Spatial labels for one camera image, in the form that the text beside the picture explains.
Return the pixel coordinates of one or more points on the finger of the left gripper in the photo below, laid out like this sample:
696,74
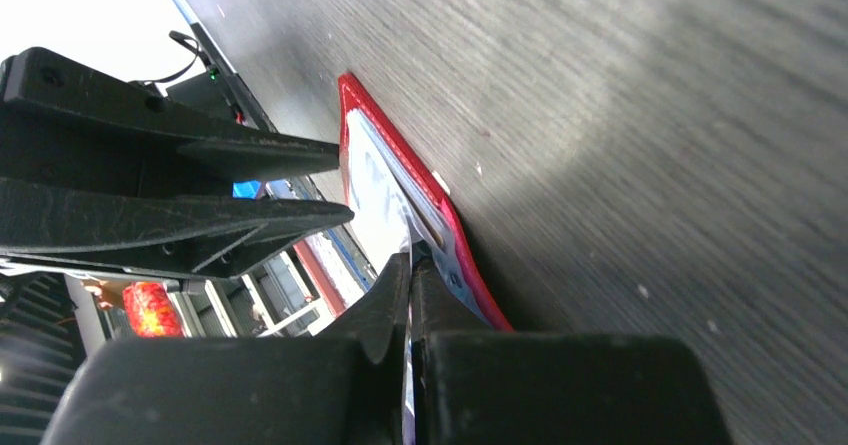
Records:
189,238
64,124

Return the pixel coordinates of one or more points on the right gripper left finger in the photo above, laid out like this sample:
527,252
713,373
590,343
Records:
341,386

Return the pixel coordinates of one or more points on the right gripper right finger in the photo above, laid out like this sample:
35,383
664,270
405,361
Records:
476,385

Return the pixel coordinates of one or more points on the red card holder wallet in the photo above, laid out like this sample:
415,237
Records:
400,204

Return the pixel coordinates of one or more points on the blue plastic bin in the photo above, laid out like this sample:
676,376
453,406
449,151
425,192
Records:
247,190

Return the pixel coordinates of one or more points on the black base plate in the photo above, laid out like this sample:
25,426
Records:
218,90

